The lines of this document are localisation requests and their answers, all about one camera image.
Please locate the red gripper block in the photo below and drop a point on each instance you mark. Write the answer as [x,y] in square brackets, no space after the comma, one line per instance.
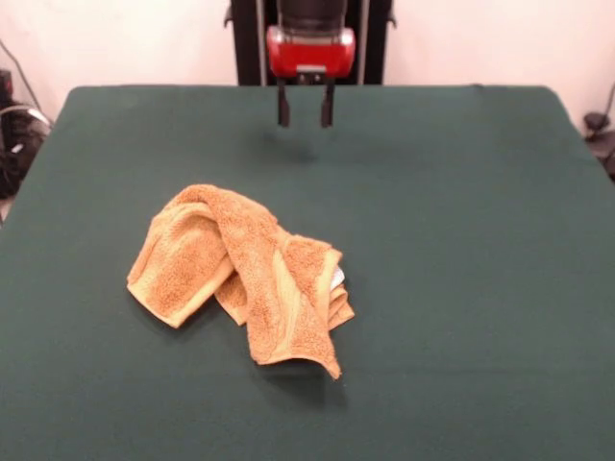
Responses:
[311,53]

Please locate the black cylinder robot arm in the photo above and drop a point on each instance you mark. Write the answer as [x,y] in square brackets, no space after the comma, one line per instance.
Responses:
[312,12]

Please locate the orange terry towel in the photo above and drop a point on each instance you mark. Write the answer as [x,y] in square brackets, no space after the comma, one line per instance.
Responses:
[250,269]

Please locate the dark green table cloth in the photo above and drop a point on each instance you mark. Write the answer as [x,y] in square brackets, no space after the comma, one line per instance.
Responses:
[432,288]

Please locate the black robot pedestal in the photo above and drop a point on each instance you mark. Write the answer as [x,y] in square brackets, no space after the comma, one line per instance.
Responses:
[372,43]

